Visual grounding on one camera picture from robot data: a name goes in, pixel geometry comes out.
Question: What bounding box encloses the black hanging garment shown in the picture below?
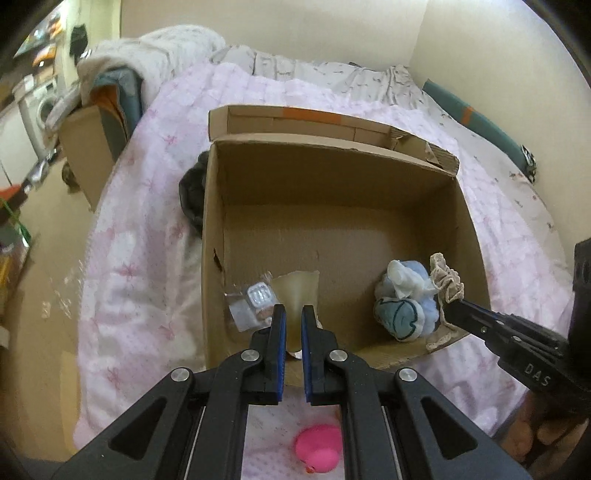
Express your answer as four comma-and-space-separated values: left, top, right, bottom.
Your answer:
69, 25, 88, 56

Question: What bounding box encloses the clear plastic packet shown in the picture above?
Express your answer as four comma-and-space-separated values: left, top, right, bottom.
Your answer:
224, 281, 278, 332

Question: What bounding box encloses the person's right hand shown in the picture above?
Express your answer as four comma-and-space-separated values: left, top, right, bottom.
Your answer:
501, 397, 587, 462

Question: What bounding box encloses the tan translucent pouch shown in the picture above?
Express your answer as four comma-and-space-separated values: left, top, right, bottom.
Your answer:
269, 270, 321, 354

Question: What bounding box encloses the blue white plush toy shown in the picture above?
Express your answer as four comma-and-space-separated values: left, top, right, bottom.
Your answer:
374, 261, 441, 342

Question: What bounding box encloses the white washing machine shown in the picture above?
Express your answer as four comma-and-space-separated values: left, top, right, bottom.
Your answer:
16, 80, 61, 160

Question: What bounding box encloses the tabby cat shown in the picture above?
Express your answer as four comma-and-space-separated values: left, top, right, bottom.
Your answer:
60, 164, 81, 192

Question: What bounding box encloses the folded teal orange bedding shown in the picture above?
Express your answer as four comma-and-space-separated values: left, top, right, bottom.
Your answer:
90, 67, 144, 153

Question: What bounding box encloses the metal buckle strap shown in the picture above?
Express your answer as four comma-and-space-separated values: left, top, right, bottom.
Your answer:
522, 145, 539, 183

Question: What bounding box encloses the pink rubber duck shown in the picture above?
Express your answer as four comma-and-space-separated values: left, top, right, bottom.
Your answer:
294, 425, 343, 474

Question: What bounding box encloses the beige lace scrunchie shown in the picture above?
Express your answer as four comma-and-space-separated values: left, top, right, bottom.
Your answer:
427, 252, 465, 352

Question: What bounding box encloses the white frilly cloth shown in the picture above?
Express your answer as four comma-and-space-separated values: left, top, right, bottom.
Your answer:
387, 260, 437, 298

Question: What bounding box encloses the beige wooden cabinet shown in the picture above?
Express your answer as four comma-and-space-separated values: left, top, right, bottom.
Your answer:
58, 106, 116, 213

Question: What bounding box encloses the teal rolled mat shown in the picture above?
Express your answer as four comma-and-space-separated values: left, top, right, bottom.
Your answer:
422, 78, 539, 183

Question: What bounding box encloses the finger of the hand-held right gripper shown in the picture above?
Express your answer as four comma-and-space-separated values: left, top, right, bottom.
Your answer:
442, 302, 527, 361
462, 299, 566, 356

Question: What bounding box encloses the dark cloth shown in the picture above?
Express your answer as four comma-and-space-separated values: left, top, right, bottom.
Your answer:
179, 152, 208, 237

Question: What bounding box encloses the white printed duvet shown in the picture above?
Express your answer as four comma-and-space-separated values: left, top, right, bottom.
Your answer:
76, 25, 583, 287

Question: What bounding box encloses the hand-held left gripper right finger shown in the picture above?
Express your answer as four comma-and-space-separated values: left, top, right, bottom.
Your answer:
301, 305, 532, 480

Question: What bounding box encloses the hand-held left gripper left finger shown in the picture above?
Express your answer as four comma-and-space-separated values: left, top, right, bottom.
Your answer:
51, 304, 288, 480

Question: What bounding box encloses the brown cardboard box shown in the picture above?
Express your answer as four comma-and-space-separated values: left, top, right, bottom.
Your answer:
202, 105, 491, 388

